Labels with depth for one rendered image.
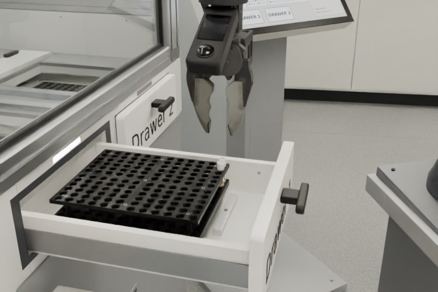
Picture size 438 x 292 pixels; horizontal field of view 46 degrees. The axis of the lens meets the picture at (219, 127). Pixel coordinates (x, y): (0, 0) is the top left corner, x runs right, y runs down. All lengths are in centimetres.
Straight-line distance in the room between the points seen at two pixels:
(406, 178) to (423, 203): 9
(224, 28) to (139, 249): 31
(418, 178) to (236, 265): 55
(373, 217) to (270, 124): 90
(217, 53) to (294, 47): 302
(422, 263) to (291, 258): 104
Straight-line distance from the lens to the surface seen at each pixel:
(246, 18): 149
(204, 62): 65
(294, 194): 74
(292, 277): 199
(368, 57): 372
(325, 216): 243
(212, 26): 70
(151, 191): 76
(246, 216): 82
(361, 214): 247
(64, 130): 83
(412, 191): 107
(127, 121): 98
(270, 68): 168
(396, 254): 118
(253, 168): 86
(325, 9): 167
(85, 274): 97
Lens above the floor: 128
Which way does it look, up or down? 23 degrees down
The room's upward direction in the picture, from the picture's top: straight up
